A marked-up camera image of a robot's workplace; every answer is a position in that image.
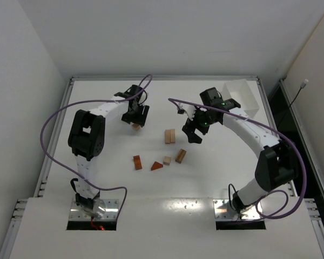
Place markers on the orange triangle wood block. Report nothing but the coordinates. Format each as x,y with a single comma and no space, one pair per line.
156,165

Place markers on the hanging black cable connector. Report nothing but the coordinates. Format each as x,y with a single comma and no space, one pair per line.
302,86

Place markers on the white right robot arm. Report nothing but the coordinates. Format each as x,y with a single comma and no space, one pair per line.
277,162

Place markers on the striped dark wood block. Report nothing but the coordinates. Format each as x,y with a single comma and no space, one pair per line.
180,156

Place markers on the metal mounting plate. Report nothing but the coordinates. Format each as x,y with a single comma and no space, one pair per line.
223,212
103,210

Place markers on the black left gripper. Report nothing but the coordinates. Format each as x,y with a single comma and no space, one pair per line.
136,115

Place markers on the engraved long wood block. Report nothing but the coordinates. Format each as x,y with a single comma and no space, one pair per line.
167,136

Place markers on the small brown wood cube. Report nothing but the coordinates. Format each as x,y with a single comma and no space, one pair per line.
136,127

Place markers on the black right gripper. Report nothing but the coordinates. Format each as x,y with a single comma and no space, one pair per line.
190,128

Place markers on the pale long wood block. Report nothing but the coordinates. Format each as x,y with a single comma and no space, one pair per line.
172,136

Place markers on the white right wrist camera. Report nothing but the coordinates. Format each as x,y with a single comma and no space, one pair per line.
187,109

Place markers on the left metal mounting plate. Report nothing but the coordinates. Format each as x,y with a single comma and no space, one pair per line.
103,210

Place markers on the white translucent plastic bin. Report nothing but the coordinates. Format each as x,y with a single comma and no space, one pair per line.
240,91

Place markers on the small pale wood cube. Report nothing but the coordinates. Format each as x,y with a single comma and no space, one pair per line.
167,160

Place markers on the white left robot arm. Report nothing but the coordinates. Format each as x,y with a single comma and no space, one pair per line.
87,140

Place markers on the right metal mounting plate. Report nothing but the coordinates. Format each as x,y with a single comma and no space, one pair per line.
223,212

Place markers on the orange arch wood block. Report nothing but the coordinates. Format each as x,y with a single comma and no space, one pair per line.
137,162

